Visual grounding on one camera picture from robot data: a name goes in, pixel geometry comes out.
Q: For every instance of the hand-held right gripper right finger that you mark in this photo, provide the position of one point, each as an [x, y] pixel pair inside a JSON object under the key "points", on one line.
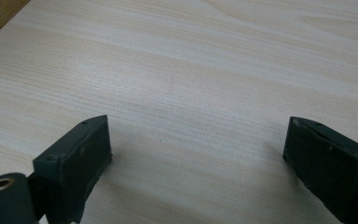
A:
{"points": [[332, 165]]}

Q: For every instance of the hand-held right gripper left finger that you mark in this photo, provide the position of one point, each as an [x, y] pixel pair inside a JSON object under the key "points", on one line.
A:
{"points": [[74, 168]]}

